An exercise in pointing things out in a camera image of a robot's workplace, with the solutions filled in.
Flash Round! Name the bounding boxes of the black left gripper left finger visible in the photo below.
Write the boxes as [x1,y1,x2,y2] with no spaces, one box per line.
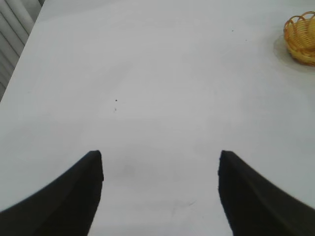
[0,149,104,236]

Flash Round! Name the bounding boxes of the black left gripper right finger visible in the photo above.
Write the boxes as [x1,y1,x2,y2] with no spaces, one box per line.
[217,149,315,236]

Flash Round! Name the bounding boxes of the yellow woven wicker basket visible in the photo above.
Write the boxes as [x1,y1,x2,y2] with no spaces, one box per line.
[283,10,315,67]

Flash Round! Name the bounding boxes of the white ribbed panel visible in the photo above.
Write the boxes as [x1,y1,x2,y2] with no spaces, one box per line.
[0,0,45,102]

